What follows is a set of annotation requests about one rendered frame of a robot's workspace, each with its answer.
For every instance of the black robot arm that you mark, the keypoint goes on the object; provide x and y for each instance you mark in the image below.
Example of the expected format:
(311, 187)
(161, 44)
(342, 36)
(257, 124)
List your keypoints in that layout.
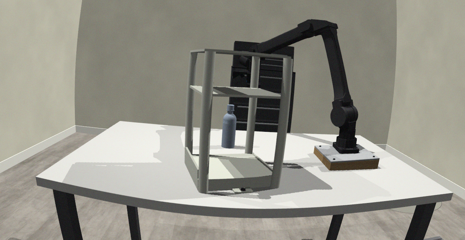
(344, 114)

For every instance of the grey bottle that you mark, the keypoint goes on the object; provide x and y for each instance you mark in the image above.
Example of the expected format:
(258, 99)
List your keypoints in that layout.
(229, 128)

